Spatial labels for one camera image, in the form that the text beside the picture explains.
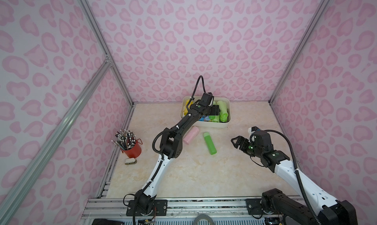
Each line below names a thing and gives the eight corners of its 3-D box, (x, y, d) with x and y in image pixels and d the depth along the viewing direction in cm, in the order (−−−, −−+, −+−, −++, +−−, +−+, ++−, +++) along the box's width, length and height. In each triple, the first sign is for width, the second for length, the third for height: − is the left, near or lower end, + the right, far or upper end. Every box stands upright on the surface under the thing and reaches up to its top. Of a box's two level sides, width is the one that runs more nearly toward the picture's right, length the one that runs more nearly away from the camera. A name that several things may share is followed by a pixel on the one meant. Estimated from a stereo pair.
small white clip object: (126, 164, 90) (124, 162, 88) (127, 160, 92) (125, 157, 90) (136, 164, 90) (134, 162, 88) (137, 160, 92) (135, 157, 90)
